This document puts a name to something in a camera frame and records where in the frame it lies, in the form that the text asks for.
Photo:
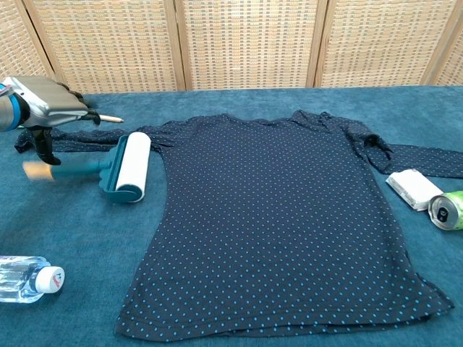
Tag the green drink can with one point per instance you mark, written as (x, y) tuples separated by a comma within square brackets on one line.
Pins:
[(446, 211)]

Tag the clear plastic water bottle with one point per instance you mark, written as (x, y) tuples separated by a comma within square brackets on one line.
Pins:
[(21, 280)]

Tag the short wooden pencil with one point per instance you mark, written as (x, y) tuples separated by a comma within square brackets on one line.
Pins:
[(114, 118)]

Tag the woven folding screen panel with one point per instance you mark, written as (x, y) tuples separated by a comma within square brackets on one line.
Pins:
[(249, 43), (380, 43), (454, 54), (18, 36), (108, 43)]

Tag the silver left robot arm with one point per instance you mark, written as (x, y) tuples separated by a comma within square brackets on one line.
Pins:
[(9, 112)]

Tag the white tissue pack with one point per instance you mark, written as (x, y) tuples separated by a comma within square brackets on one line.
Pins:
[(416, 188)]

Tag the navy polka dot shirt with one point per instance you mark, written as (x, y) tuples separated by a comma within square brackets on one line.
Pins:
[(271, 217)]

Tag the teal table cloth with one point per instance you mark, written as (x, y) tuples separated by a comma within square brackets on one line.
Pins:
[(72, 224)]

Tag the teal and yellow lint roller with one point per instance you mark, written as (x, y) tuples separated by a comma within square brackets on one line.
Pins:
[(132, 162)]

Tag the black and silver left hand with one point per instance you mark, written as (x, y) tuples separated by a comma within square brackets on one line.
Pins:
[(50, 101)]

